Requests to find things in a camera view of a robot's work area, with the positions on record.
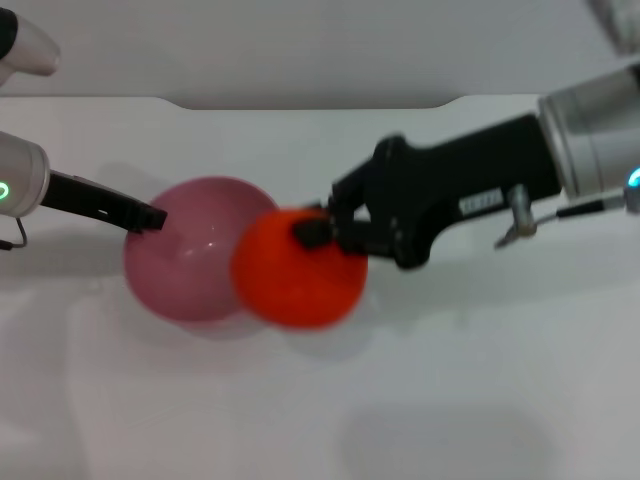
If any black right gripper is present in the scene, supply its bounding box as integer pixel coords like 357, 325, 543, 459
291, 113, 565, 272

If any thin cable of gripper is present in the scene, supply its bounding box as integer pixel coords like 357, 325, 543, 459
0, 217, 29, 252
529, 195, 632, 224

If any pink plastic bowl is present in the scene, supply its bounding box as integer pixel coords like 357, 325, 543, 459
123, 174, 281, 324

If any thin cable of right gripper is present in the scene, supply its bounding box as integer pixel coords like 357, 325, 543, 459
529, 195, 632, 224

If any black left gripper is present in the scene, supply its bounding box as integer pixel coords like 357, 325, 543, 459
41, 169, 169, 237

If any silver plug on right gripper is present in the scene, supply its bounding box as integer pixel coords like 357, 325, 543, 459
493, 184, 540, 250

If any thin cable of left gripper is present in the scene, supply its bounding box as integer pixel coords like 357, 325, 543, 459
0, 217, 29, 252

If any orange toy fruit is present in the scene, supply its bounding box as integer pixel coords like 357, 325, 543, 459
229, 206, 370, 330

